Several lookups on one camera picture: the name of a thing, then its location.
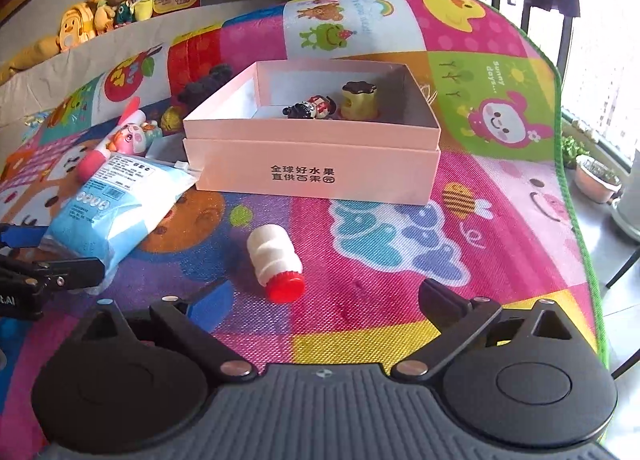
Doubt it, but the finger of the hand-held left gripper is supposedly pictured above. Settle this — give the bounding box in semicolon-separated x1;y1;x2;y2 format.
0;223;52;249
0;255;106;294

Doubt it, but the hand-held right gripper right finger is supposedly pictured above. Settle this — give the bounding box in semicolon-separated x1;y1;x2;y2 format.
390;278;576;382

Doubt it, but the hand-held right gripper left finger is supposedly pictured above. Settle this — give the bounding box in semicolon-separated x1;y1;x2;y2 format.
80;283;256;382

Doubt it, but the white bottle with red cap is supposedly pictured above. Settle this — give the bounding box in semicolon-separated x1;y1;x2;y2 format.
246;224;306;304

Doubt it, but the blue tissue packet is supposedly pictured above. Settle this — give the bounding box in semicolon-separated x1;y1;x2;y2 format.
39;153;198;277

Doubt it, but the pink and white toy rocket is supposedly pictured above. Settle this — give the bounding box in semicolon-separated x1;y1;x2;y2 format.
75;96;147;180

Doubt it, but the pink bird toy figure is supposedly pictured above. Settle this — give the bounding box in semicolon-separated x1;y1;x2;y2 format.
106;121;164;157

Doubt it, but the pink cardboard box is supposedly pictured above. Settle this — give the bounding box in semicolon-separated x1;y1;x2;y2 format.
182;59;442;206

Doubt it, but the yellow toy corn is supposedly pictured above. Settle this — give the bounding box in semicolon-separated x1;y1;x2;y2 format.
161;108;186;134

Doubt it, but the black plush toy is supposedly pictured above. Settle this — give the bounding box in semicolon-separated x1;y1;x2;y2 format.
177;64;236;108

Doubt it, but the colourful cartoon play mat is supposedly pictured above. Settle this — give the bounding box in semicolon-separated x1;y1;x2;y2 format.
0;0;611;383

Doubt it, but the long yellow plush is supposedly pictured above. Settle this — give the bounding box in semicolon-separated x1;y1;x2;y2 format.
0;35;63;84

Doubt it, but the pink plant pot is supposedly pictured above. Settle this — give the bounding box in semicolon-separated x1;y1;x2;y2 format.
574;154;623;205

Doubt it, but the yellow duck plush backpack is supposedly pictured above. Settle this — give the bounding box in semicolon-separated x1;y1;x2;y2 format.
56;3;97;52

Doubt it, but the yellow pudding toy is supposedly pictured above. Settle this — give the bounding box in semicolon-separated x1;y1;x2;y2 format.
341;81;381;120

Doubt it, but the small red black figurine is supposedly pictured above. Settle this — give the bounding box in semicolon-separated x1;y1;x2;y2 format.
282;94;339;121

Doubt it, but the yellow deer plush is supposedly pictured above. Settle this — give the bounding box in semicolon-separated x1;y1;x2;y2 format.
89;0;116;35

